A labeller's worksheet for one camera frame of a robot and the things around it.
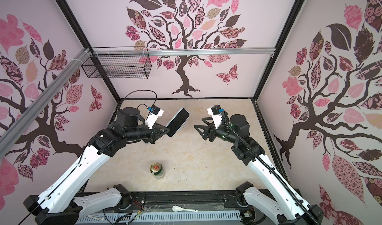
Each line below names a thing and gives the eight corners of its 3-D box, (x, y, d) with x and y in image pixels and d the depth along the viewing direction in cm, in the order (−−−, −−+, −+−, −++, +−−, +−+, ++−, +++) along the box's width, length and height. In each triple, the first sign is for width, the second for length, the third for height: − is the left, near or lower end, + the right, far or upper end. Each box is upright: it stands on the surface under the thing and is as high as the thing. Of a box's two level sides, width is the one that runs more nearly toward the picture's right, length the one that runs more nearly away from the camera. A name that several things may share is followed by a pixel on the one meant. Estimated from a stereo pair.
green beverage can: (154, 180, 82) (149, 173, 73) (156, 170, 86) (151, 162, 77) (164, 180, 82) (160, 173, 73) (165, 170, 86) (162, 162, 77)
